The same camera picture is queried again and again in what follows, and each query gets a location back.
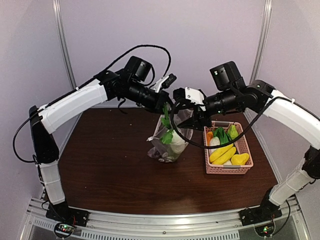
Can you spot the left circuit board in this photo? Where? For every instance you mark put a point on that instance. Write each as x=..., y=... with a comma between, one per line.
x=63, y=230

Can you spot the pink plastic basket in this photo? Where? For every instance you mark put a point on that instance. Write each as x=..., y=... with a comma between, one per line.
x=241, y=146

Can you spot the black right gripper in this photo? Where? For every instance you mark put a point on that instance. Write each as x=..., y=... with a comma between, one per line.
x=197, y=123

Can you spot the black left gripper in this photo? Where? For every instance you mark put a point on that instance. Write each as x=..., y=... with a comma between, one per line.
x=158, y=106

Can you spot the small orange fruit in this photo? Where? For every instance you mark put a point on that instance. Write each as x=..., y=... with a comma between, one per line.
x=209, y=136

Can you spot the clear zip top bag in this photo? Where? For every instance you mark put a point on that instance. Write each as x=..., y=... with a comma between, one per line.
x=167, y=145

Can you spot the circuit board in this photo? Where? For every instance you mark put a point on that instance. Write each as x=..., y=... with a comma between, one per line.
x=63, y=230
x=265, y=230

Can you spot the right aluminium frame post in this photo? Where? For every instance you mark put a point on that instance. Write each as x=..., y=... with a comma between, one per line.
x=264, y=31

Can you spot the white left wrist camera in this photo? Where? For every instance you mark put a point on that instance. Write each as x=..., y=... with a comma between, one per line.
x=163, y=83

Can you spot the green bok choy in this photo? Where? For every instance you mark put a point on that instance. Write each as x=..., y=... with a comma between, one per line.
x=222, y=135

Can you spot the round green cabbage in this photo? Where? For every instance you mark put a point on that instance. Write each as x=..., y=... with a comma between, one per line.
x=232, y=132

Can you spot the yellow banana bunch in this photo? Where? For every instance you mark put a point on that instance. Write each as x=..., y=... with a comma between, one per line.
x=223, y=154

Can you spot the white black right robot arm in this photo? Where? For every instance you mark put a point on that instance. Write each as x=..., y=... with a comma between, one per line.
x=263, y=99

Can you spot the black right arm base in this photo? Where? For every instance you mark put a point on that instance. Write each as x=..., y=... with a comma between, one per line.
x=258, y=214

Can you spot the aluminium frame post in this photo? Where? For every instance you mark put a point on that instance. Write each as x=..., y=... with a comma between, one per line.
x=264, y=31
x=63, y=42

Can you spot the white radish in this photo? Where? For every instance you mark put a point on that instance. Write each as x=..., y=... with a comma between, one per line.
x=177, y=144

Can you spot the green leafy vegetable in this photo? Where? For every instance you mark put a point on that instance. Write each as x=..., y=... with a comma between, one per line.
x=166, y=138

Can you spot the yellow lemon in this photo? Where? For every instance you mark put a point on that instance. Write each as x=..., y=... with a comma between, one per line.
x=240, y=159

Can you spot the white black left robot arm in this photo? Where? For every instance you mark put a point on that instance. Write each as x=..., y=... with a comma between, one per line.
x=52, y=124

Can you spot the aluminium front rail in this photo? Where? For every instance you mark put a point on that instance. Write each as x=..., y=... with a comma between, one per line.
x=219, y=225

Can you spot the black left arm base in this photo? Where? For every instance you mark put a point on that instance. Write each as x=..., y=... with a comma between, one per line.
x=59, y=210

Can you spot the small napa cabbage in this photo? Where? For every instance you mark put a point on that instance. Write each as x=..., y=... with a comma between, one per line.
x=215, y=141

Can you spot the white vegetable at front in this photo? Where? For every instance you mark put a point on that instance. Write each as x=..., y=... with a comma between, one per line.
x=228, y=162

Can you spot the right circuit board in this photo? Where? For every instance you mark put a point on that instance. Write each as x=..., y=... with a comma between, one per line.
x=265, y=230

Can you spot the left aluminium frame post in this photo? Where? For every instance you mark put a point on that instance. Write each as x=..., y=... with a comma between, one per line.
x=63, y=42

